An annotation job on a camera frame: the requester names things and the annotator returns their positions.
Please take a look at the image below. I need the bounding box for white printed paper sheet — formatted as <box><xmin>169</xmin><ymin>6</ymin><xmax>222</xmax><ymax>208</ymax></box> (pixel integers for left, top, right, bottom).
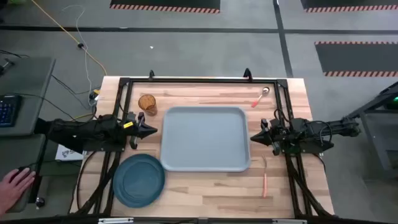
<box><xmin>55</xmin><ymin>144</ymin><xmax>88</xmax><ymax>162</ymax></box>

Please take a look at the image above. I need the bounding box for person's hand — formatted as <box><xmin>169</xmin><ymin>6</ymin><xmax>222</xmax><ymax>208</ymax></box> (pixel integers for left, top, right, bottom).
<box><xmin>0</xmin><ymin>167</ymin><xmax>37</xmax><ymax>216</ymax></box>

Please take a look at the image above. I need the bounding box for black floor cable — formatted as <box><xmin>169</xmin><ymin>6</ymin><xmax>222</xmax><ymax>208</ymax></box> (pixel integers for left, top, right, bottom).
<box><xmin>49</xmin><ymin>73</ymin><xmax>96</xmax><ymax>96</ymax></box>

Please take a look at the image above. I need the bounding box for spoon with red handle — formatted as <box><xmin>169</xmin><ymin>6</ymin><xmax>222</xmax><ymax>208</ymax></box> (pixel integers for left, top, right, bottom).
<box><xmin>251</xmin><ymin>86</ymin><xmax>271</xmax><ymax>109</ymax></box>

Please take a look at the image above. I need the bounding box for fork with orange handle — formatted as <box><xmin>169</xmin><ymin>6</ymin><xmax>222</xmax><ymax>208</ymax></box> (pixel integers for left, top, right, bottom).
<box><xmin>261</xmin><ymin>154</ymin><xmax>269</xmax><ymax>199</ymax></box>

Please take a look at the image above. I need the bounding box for black computer keyboard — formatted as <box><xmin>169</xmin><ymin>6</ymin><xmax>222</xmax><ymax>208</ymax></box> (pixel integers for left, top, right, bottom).
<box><xmin>0</xmin><ymin>94</ymin><xmax>23</xmax><ymax>128</ymax></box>

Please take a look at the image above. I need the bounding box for white floor cable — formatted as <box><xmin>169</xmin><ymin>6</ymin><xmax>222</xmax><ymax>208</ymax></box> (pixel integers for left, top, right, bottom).
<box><xmin>61</xmin><ymin>4</ymin><xmax>98</xmax><ymax>107</ymax></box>

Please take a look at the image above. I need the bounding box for dark teal round plate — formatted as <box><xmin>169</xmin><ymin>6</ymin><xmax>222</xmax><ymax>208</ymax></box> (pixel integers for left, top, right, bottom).
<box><xmin>112</xmin><ymin>153</ymin><xmax>166</xmax><ymax>209</ymax></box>

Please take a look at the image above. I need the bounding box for yellow floor cable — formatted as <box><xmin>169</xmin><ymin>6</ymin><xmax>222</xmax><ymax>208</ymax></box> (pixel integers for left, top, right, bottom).
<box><xmin>30</xmin><ymin>0</ymin><xmax>108</xmax><ymax>77</ymax></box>

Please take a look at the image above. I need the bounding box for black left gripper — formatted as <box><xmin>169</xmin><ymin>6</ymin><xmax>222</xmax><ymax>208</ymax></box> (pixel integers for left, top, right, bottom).
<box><xmin>124</xmin><ymin>111</ymin><xmax>159</xmax><ymax>150</ymax></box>

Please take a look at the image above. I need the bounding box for dark grey metal stand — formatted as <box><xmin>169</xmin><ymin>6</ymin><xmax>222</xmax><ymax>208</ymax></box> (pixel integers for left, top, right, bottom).
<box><xmin>343</xmin><ymin>81</ymin><xmax>398</xmax><ymax>171</ymax></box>

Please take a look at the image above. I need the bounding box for grey desk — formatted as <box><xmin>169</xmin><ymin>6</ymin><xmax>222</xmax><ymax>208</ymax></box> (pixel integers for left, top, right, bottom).
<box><xmin>0</xmin><ymin>57</ymin><xmax>57</xmax><ymax>138</ymax></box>
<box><xmin>0</xmin><ymin>133</ymin><xmax>48</xmax><ymax>214</ymax></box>

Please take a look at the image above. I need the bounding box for black hazard-striped floor mat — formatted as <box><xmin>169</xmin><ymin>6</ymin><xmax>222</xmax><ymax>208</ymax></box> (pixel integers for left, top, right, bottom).
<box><xmin>109</xmin><ymin>0</ymin><xmax>221</xmax><ymax>15</ymax></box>
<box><xmin>314</xmin><ymin>40</ymin><xmax>398</xmax><ymax>78</ymax></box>
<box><xmin>300</xmin><ymin>0</ymin><xmax>398</xmax><ymax>14</ymax></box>

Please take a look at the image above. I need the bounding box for light blue plastic tray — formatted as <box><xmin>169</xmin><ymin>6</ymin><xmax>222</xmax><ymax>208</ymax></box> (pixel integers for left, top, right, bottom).
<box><xmin>160</xmin><ymin>106</ymin><xmax>251</xmax><ymax>173</ymax></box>

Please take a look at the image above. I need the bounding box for black metal table frame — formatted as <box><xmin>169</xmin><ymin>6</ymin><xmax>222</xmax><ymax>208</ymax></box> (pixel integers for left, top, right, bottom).
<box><xmin>74</xmin><ymin>76</ymin><xmax>335</xmax><ymax>219</ymax></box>

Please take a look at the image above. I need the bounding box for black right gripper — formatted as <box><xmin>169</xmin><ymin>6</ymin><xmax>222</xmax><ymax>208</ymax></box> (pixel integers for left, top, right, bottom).
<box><xmin>250</xmin><ymin>118</ymin><xmax>292</xmax><ymax>156</ymax></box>

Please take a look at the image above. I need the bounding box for amber translucent plastic cup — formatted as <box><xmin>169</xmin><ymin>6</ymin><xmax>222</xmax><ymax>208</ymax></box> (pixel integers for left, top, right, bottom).
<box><xmin>137</xmin><ymin>94</ymin><xmax>158</xmax><ymax>117</ymax></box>

